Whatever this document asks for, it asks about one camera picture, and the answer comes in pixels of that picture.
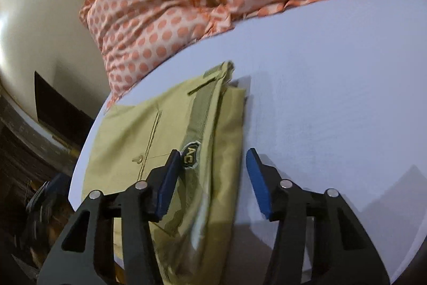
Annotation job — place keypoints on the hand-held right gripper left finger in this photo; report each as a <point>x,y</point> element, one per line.
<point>168,184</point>

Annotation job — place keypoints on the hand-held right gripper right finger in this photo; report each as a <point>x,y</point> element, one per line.
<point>258,184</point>

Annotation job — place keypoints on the blue and black object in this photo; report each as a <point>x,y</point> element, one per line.
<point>43,198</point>

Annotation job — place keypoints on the white bed sheet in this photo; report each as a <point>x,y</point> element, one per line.
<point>317,98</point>

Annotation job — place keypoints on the olive green pants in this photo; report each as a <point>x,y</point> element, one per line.
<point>140,138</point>

